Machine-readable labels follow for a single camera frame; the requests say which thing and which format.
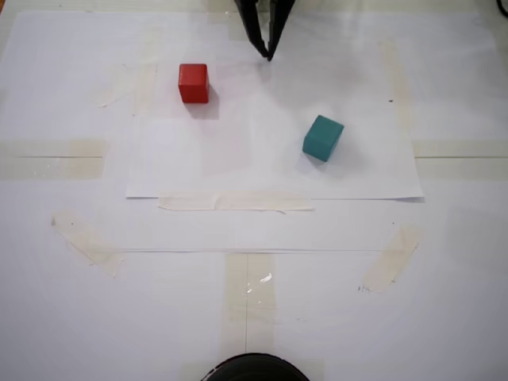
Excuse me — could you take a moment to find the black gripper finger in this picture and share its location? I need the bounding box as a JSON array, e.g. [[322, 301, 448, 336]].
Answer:
[[233, 0, 271, 60], [267, 0, 297, 62]]

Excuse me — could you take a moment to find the red wooden cube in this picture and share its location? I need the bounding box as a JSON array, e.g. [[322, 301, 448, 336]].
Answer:
[[177, 63, 210, 105]]

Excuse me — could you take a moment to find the teal blue wooden cube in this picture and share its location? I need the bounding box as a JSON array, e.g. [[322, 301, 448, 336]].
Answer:
[[302, 114, 345, 164]]

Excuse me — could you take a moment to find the beige masking tape strip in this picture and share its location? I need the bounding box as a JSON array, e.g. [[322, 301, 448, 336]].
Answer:
[[379, 40, 414, 134], [360, 225, 422, 295], [223, 252, 278, 350], [411, 140, 508, 180], [50, 210, 127, 279], [0, 138, 107, 180], [157, 190, 318, 214]]

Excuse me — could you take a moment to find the small white paper sheet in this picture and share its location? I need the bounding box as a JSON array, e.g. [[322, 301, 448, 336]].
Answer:
[[125, 39, 425, 202]]

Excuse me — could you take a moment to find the large white paper sheet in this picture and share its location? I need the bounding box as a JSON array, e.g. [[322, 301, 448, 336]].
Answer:
[[0, 10, 497, 255]]

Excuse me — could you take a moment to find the black round object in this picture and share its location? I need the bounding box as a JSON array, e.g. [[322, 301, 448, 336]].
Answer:
[[201, 352, 311, 381]]

